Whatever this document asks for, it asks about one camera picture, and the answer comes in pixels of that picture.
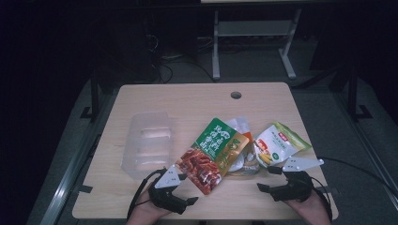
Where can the person's right hand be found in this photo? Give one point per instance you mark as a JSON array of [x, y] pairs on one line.
[[309, 211]]

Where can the person's left hand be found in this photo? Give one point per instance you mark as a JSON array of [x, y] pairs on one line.
[[144, 211]]

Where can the grey metal rail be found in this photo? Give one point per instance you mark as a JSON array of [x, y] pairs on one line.
[[369, 146], [67, 184]]

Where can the white and orange snack bag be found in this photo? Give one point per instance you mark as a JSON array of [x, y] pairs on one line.
[[241, 125]]

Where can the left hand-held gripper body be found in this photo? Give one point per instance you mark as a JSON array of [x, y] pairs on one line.
[[165, 195]]

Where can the black metal stand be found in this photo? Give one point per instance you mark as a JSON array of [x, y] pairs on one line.
[[94, 97], [353, 93]]

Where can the clear plastic container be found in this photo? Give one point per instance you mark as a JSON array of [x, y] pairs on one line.
[[147, 146]]

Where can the white and green snack bag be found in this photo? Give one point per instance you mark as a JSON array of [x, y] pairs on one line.
[[278, 143]]

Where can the white metal stand frame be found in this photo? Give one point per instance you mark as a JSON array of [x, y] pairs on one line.
[[255, 28]]

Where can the black tape strip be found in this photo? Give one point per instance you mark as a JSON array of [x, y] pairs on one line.
[[85, 189], [329, 189]]

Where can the green and red snack bag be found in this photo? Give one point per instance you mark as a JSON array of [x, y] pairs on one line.
[[212, 150]]

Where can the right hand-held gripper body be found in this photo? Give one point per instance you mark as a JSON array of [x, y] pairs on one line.
[[294, 186]]

